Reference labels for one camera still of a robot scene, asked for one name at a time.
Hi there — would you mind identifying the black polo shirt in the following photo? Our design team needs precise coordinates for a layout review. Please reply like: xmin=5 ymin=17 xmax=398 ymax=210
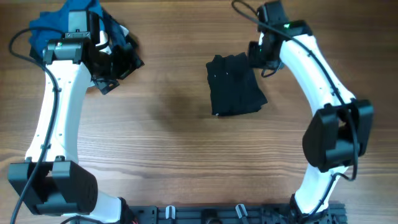
xmin=206 ymin=52 xmax=268 ymax=116

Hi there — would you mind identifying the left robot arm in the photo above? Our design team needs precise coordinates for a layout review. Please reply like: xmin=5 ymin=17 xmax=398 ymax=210
xmin=8 ymin=38 xmax=138 ymax=223

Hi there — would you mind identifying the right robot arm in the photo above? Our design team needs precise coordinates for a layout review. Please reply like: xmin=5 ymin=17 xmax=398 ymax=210
xmin=253 ymin=20 xmax=374 ymax=219

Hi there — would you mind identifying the blue shirt on pile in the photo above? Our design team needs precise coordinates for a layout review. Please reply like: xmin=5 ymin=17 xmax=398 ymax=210
xmin=28 ymin=0 xmax=105 ymax=57

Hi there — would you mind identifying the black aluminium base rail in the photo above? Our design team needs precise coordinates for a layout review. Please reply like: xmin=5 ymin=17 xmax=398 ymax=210
xmin=130 ymin=203 xmax=348 ymax=224

